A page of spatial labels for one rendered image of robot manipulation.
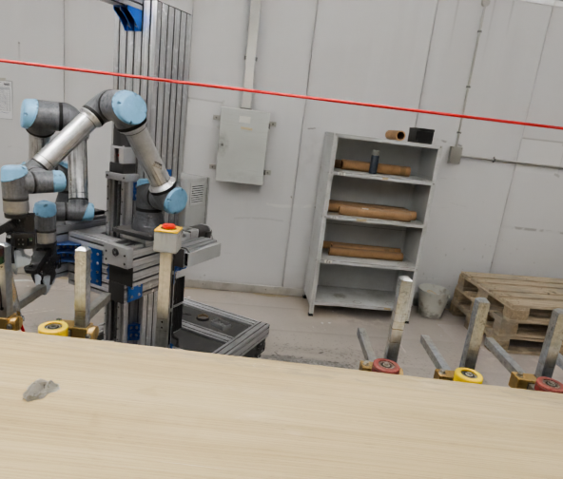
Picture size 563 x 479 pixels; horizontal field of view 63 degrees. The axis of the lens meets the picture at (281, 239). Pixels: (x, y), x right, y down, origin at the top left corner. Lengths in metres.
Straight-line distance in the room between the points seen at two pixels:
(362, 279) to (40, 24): 3.49
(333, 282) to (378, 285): 0.44
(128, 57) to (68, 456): 1.80
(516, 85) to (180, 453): 4.25
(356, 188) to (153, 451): 3.47
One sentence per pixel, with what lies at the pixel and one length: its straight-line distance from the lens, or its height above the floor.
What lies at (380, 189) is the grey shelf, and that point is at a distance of 4.28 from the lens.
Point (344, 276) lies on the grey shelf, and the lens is 4.40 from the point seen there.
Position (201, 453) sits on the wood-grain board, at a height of 0.90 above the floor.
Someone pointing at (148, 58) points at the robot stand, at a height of 1.79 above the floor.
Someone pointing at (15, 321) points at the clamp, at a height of 0.86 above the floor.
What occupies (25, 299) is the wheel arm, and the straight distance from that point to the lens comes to 1.88.
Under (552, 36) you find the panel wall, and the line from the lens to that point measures 4.90.
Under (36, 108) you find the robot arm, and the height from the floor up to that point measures 1.51.
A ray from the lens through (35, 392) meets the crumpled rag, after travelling 1.24.
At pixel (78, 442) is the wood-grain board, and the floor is 0.90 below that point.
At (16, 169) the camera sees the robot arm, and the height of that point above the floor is 1.33.
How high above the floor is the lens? 1.56
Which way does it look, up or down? 14 degrees down
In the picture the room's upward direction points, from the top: 7 degrees clockwise
